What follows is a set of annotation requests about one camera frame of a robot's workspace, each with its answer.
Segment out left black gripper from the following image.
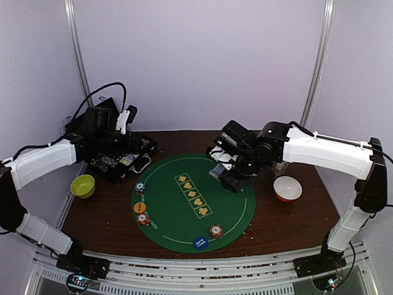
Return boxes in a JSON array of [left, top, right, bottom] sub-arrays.
[[95, 130, 154, 154]]

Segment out grey card deck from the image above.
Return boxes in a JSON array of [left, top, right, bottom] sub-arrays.
[[209, 163, 225, 179]]

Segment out teal white chip stack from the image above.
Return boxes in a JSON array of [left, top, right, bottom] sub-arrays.
[[134, 182, 146, 195]]

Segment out red poker chip stack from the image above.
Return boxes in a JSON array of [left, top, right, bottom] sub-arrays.
[[209, 225, 224, 238]]

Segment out orange big blind button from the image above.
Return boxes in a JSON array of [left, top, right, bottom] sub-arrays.
[[133, 202, 147, 214]]

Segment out blue small blind button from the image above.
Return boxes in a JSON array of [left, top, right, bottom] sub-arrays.
[[193, 237, 209, 251]]

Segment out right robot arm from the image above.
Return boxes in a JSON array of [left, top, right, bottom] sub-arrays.
[[206, 120, 389, 272]]

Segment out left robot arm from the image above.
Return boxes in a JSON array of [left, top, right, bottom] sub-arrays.
[[1, 106, 138, 273]]

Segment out blue Texas Hold'em card deck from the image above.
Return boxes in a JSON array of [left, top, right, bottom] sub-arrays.
[[119, 154, 139, 167]]

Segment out black poker chip case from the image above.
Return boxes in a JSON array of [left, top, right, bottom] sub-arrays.
[[64, 98, 158, 185]]

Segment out cream mug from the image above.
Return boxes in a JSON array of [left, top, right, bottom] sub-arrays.
[[272, 162, 289, 175]]

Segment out white orange bowl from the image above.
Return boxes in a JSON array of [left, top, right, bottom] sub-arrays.
[[273, 176, 303, 203]]

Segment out round green poker mat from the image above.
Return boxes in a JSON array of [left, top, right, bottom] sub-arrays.
[[131, 154, 256, 254]]

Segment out lime green bowl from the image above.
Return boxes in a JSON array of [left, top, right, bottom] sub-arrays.
[[70, 174, 95, 199]]

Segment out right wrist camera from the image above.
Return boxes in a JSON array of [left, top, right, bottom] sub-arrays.
[[206, 146, 237, 164]]

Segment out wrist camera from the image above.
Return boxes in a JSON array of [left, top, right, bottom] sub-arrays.
[[115, 105, 138, 135], [206, 146, 237, 164]]

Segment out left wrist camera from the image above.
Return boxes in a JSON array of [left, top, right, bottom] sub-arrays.
[[115, 105, 138, 135]]

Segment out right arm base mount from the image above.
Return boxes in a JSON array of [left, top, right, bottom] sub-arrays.
[[293, 250, 347, 278]]

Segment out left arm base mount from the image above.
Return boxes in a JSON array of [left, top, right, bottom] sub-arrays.
[[56, 250, 110, 280]]

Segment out front aluminium rail frame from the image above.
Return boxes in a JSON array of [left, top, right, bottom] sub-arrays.
[[22, 243, 380, 294]]

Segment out right aluminium frame post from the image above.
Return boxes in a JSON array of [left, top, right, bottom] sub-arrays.
[[301, 0, 336, 127]]

